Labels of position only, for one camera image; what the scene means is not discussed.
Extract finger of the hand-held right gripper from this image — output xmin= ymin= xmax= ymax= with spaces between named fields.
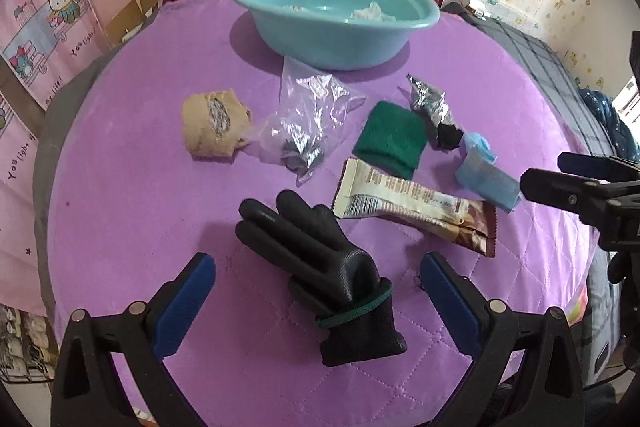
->
xmin=520 ymin=168 xmax=640 ymax=224
xmin=557 ymin=151 xmax=640 ymax=184

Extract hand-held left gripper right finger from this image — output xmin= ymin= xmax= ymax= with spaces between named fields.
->
xmin=419 ymin=252 xmax=586 ymax=427

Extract crumpled white tissue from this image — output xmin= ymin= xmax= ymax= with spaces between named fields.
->
xmin=350 ymin=0 xmax=399 ymax=24

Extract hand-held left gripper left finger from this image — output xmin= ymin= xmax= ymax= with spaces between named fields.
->
xmin=50 ymin=252 xmax=217 ymax=427

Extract cream and brown snack wrapper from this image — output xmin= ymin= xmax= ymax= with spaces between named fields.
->
xmin=332 ymin=158 xmax=499 ymax=259

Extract clear plastic bag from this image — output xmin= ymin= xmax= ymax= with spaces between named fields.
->
xmin=250 ymin=56 xmax=367 ymax=185

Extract purple quilted mat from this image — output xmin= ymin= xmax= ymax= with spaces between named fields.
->
xmin=47 ymin=0 xmax=601 ymax=427

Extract black rubber glove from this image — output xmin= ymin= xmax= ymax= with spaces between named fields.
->
xmin=235 ymin=189 xmax=408 ymax=368

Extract blue starry cloth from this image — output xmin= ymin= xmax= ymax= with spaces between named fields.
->
xmin=579 ymin=88 xmax=640 ymax=162

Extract small black cloth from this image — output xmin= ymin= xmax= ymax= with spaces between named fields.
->
xmin=434 ymin=121 xmax=464 ymax=152

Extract cardboard box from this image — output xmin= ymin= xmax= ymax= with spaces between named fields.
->
xmin=104 ymin=0 xmax=169 ymax=51

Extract green knit wristband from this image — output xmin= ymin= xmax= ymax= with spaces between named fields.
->
xmin=352 ymin=101 xmax=430 ymax=180

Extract teal plastic basin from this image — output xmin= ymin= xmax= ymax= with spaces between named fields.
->
xmin=229 ymin=0 xmax=441 ymax=72

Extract silver foil wrapper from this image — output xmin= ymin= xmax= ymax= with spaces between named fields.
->
xmin=405 ymin=73 xmax=455 ymax=128

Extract light blue plastic container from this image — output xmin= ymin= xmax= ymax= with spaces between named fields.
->
xmin=453 ymin=131 xmax=521 ymax=214

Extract beige stocking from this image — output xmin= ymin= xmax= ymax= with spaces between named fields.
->
xmin=181 ymin=89 xmax=255 ymax=158

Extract grey plaid blanket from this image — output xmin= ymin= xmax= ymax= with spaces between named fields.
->
xmin=442 ymin=0 xmax=640 ymax=388

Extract pink cartoon cat poster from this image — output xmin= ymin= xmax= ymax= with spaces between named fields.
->
xmin=0 ymin=0 xmax=108 ymax=112

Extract colourful printed cloth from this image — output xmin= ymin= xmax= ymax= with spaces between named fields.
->
xmin=564 ymin=285 xmax=592 ymax=329

